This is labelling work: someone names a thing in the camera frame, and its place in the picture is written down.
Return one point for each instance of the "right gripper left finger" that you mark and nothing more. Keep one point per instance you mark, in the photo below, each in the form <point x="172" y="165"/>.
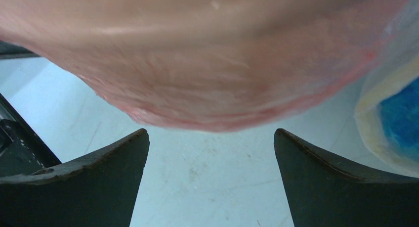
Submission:
<point x="98" y="189"/>

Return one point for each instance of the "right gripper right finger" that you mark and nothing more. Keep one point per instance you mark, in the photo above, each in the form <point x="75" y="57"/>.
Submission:
<point x="326" y="190"/>

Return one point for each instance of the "large translucent storage bag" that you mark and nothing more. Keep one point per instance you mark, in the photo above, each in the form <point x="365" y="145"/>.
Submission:
<point x="399" y="67"/>

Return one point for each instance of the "red plastic trash bag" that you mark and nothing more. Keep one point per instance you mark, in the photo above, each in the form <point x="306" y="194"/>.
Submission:
<point x="208" y="65"/>

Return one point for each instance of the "blue plastic trash bag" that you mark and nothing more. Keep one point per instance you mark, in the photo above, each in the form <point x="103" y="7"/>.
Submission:
<point x="399" y="116"/>

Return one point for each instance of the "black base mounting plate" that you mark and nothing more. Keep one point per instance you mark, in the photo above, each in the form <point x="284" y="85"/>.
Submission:
<point x="22" y="151"/>

